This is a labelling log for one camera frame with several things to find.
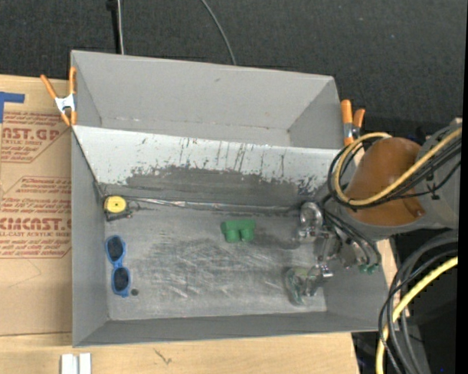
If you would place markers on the yellow and black tape measure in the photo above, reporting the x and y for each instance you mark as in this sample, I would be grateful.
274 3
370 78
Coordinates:
115 205

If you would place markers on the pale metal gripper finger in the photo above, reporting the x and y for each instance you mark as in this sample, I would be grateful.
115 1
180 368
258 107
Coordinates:
320 275
310 219

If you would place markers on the blue sunglasses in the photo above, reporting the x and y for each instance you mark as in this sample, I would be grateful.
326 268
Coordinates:
119 280

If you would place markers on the green toy block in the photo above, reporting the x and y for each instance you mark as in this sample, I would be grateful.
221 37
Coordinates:
236 229

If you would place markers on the brown cardboard board red print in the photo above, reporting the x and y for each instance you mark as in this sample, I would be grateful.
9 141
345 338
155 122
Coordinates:
28 275

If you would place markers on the grey metal bin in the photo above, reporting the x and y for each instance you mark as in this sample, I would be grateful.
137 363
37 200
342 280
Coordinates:
200 265

